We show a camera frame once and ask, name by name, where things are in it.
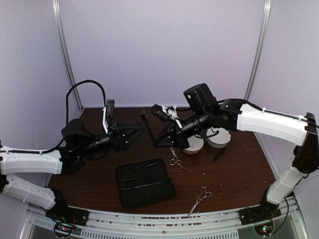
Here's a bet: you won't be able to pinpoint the round white bowl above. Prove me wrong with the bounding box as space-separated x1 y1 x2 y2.
182 135 204 155

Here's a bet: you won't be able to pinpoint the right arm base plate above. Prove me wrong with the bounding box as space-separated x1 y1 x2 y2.
238 206 282 225

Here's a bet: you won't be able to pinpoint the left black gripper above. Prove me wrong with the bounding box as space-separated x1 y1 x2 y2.
78 121 145 158

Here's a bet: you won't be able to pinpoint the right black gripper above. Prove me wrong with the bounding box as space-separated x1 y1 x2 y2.
153 107 211 150

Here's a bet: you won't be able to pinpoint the silver hair scissors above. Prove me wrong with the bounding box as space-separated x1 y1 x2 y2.
187 184 212 217

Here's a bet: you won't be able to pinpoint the black hair clip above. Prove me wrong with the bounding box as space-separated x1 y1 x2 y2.
140 110 155 144

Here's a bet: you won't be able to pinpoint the left aluminium frame post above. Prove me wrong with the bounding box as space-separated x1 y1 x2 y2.
51 0 84 112

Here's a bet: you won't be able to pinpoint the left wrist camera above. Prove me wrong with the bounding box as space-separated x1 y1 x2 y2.
102 99 115 134

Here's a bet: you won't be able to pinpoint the black zippered tool case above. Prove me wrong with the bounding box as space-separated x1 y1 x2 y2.
115 158 176 210

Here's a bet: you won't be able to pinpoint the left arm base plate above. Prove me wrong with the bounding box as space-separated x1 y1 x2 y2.
44 207 89 226

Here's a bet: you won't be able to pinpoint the silver thinning scissors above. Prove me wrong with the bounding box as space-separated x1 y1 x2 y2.
169 147 183 168

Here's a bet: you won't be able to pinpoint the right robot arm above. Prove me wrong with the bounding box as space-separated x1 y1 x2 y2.
151 83 319 220

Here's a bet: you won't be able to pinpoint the right aluminium frame post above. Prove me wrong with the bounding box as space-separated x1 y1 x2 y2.
244 0 272 100

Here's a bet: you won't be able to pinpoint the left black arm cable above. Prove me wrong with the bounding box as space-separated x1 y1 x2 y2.
37 79 107 155

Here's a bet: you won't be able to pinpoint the front aluminium rail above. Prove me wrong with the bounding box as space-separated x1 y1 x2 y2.
17 196 310 239

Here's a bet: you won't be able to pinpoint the aluminium frame post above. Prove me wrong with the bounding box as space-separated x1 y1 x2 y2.
51 0 84 112
244 0 272 100

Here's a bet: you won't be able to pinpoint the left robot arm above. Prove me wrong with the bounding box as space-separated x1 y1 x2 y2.
0 119 145 221

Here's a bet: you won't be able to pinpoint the scalloped white bowl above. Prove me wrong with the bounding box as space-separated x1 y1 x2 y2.
206 127 231 149

